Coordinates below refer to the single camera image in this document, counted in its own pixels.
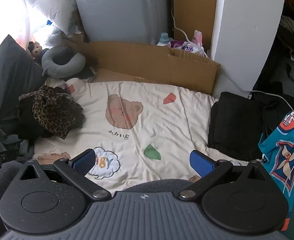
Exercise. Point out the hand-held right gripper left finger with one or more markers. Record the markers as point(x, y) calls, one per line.
point(83, 162)

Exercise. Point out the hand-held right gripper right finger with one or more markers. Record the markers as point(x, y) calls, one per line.
point(201, 163)

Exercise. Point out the leopard print garment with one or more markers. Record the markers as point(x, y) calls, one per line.
point(54, 112)

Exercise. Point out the folded black clothes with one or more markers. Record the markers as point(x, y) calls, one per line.
point(234, 125)

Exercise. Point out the cream bear print blanket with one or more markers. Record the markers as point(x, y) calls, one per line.
point(162, 130)

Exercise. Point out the dark grey pillow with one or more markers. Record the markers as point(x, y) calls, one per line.
point(9, 80)

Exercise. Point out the teal orange printed cloth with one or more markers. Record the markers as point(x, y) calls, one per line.
point(281, 150)

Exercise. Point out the small black cloth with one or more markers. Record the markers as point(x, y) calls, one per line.
point(83, 72)

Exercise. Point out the black cloth pile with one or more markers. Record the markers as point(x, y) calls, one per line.
point(274, 105)

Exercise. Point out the grey neck pillow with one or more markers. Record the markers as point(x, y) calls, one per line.
point(62, 70)

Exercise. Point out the low brown cardboard sheet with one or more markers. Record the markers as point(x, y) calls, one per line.
point(149, 65)

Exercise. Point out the small plush doll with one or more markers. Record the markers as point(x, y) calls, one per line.
point(37, 50)

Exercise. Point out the purple white detergent bag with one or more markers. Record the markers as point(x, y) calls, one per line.
point(186, 47)

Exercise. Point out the pink packet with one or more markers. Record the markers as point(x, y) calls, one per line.
point(197, 37)

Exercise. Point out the blue cap detergent bottle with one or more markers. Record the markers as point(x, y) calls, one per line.
point(164, 38)

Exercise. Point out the tall brown cardboard panel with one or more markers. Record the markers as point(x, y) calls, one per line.
point(199, 10)

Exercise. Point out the grey wrapped panel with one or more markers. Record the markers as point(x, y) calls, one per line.
point(122, 10)

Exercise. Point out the white pillow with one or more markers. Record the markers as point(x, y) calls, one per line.
point(54, 7)

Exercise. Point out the white cloth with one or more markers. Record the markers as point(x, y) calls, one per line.
point(289, 23)

